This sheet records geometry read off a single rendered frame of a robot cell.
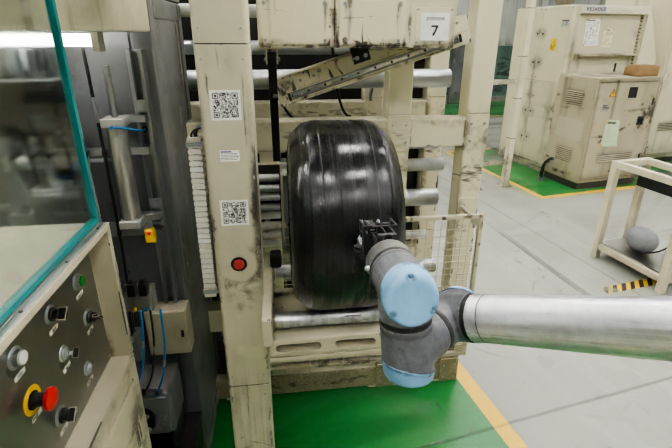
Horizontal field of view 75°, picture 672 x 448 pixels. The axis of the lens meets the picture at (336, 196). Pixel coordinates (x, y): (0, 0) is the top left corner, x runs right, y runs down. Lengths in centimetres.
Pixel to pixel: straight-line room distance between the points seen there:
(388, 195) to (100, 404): 81
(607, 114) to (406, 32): 442
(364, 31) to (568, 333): 100
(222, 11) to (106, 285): 71
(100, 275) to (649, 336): 108
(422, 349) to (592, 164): 510
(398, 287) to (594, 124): 500
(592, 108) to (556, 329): 485
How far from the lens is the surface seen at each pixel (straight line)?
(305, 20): 139
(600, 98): 556
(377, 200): 106
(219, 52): 113
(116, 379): 125
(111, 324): 126
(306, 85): 153
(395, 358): 78
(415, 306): 71
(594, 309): 75
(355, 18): 140
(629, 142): 606
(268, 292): 136
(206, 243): 128
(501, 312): 80
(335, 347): 134
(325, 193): 104
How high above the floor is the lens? 168
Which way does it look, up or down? 20 degrees down
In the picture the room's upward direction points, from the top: straight up
